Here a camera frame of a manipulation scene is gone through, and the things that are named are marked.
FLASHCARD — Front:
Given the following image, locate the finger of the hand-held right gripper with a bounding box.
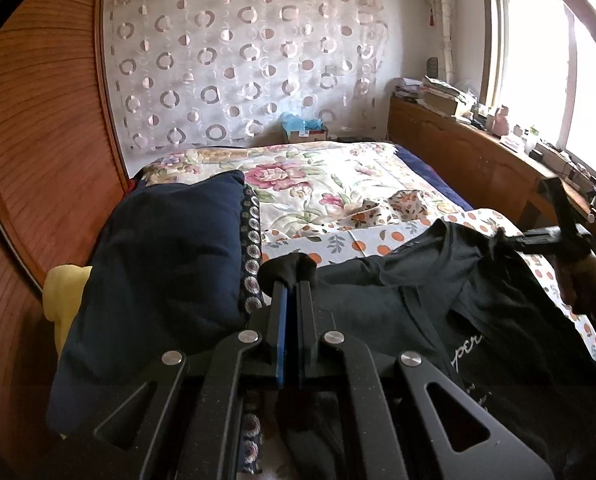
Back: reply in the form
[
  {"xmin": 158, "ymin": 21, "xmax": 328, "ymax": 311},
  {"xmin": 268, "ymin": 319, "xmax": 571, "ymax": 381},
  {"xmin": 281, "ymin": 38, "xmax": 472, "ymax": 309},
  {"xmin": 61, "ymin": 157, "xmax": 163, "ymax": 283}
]
[
  {"xmin": 540, "ymin": 176, "xmax": 586, "ymax": 241},
  {"xmin": 500, "ymin": 227, "xmax": 593, "ymax": 257}
]

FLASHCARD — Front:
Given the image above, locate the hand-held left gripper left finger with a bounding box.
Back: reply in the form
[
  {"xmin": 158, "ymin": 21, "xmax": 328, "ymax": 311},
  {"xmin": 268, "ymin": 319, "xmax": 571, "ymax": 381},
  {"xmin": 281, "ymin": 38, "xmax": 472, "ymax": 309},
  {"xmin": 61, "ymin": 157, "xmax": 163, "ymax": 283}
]
[{"xmin": 43, "ymin": 280, "xmax": 291, "ymax": 480}]

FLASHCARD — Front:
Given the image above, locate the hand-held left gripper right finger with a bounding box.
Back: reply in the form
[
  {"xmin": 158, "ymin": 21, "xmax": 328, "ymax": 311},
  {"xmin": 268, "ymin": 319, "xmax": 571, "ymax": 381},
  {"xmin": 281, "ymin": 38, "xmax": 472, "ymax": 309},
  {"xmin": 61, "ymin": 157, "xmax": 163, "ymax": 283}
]
[{"xmin": 298, "ymin": 280, "xmax": 554, "ymax": 480}]

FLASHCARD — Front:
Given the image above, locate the black printed t-shirt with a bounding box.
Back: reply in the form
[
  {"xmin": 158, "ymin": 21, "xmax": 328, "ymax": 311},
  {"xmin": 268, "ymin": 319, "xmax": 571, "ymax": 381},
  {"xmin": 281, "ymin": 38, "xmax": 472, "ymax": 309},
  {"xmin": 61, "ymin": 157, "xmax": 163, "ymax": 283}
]
[{"xmin": 258, "ymin": 217, "xmax": 596, "ymax": 480}]

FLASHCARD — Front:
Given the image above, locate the person's right hand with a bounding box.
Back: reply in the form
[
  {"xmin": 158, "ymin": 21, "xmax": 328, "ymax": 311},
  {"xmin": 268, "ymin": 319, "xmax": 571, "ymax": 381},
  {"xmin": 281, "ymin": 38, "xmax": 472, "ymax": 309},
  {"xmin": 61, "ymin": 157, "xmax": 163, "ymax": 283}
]
[{"xmin": 557, "ymin": 254, "xmax": 596, "ymax": 313}]

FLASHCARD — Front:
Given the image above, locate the pink figurine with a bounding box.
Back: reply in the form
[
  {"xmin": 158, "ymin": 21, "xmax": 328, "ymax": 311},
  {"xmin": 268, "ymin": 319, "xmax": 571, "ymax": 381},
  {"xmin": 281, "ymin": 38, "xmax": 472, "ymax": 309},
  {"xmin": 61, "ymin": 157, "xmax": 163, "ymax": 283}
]
[{"xmin": 488, "ymin": 105, "xmax": 512, "ymax": 136}]

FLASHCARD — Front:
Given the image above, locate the orange fruit print bed sheet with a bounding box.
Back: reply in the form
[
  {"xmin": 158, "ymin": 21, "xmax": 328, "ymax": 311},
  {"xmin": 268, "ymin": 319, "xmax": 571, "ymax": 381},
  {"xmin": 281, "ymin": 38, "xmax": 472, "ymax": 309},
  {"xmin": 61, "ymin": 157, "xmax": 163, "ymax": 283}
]
[{"xmin": 260, "ymin": 190, "xmax": 596, "ymax": 366}]

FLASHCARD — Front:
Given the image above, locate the long wooden cabinet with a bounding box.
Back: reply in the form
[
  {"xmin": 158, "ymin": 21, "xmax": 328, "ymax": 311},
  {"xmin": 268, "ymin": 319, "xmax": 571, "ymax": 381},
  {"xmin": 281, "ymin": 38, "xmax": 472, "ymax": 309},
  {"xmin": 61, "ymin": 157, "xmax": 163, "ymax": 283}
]
[{"xmin": 388, "ymin": 97, "xmax": 596, "ymax": 241}]

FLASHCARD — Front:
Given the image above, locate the navy pillow with patterned trim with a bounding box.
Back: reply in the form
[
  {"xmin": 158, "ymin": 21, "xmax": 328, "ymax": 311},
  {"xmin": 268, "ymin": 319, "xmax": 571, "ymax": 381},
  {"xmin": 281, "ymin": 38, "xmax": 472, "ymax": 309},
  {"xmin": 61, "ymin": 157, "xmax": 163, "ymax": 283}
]
[{"xmin": 45, "ymin": 170, "xmax": 266, "ymax": 478}]

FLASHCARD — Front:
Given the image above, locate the window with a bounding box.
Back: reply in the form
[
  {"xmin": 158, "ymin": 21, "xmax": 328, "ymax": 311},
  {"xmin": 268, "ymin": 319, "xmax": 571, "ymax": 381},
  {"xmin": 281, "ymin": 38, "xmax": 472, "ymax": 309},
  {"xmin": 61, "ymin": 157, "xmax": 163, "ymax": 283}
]
[{"xmin": 480, "ymin": 0, "xmax": 596, "ymax": 181}]

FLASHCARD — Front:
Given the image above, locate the brown cardboard box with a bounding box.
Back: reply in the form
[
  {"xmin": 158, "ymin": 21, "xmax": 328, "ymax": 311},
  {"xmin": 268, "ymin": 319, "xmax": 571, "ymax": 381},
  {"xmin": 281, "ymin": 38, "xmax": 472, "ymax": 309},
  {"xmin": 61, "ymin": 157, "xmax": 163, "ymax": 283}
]
[{"xmin": 420, "ymin": 91, "xmax": 466, "ymax": 117}]

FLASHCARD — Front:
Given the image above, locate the floral blanket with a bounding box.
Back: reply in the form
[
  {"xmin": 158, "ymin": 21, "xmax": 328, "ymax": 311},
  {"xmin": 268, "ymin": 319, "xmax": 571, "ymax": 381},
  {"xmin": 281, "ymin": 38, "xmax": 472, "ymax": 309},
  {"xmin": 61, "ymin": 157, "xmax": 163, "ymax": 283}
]
[{"xmin": 138, "ymin": 141, "xmax": 474, "ymax": 241}]

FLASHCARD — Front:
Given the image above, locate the stack of papers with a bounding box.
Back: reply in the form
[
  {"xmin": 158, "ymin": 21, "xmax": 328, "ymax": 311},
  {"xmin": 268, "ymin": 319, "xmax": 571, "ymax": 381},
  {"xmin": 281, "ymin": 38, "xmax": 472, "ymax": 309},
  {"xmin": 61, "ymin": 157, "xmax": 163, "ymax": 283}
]
[{"xmin": 393, "ymin": 75, "xmax": 479, "ymax": 117}]

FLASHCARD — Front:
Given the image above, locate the small printed cardboard box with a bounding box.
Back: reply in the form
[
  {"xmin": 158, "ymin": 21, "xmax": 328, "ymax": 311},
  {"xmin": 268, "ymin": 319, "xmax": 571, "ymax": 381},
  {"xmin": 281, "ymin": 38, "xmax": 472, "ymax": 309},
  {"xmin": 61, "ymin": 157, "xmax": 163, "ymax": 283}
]
[{"xmin": 289, "ymin": 129, "xmax": 329, "ymax": 144}]

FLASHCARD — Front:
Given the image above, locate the yellow cushion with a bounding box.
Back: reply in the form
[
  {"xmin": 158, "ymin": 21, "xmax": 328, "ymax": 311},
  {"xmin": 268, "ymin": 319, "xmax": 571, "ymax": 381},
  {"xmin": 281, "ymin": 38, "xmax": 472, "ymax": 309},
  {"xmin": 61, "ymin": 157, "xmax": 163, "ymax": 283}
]
[{"xmin": 43, "ymin": 265, "xmax": 94, "ymax": 356}]

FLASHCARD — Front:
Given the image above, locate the tied pale window curtain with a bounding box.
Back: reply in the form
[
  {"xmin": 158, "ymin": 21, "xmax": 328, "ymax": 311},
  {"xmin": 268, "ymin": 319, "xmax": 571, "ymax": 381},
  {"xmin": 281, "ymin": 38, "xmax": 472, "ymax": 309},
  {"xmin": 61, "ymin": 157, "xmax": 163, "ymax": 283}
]
[{"xmin": 418, "ymin": 0, "xmax": 459, "ymax": 83}]

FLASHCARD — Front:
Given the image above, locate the sheer circle pattern curtain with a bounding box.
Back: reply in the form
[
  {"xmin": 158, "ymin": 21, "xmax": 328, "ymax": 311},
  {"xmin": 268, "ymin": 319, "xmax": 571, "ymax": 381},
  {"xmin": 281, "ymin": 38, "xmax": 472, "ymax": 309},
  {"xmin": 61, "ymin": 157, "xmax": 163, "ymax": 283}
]
[{"xmin": 103, "ymin": 0, "xmax": 390, "ymax": 153}]

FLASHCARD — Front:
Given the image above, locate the wooden slatted wardrobe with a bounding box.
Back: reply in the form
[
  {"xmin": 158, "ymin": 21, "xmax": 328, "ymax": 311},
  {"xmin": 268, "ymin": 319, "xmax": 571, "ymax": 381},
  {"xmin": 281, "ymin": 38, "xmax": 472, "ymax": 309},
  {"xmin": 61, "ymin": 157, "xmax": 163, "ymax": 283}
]
[{"xmin": 0, "ymin": 0, "xmax": 129, "ymax": 461}]

